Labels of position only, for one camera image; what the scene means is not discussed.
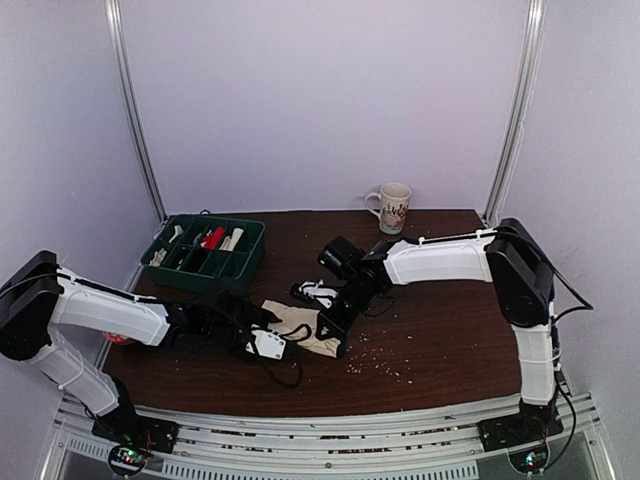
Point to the cream boxer underwear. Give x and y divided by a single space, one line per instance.
230 242

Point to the cream underwear navy trim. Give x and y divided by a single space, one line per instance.
299 325

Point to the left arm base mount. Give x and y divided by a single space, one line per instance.
146 434

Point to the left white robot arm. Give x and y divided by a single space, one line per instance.
42 297

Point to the right aluminium frame post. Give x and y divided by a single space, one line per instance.
525 82

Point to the green compartment tray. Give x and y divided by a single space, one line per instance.
175 258

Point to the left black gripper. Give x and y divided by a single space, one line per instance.
257 313

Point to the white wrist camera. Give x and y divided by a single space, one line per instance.
269 345
314 292

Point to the left aluminium frame post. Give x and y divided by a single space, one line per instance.
133 117

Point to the white patterned ceramic mug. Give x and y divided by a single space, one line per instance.
390 205

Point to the red item in tray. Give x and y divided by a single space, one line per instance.
211 240

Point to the aluminium frame post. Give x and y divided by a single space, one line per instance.
525 82
133 117

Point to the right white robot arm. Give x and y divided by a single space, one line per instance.
506 256

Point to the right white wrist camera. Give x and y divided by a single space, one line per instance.
314 292

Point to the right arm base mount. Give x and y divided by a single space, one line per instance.
515 430

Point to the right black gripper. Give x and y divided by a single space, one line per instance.
341 326

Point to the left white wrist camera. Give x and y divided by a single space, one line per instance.
269 345

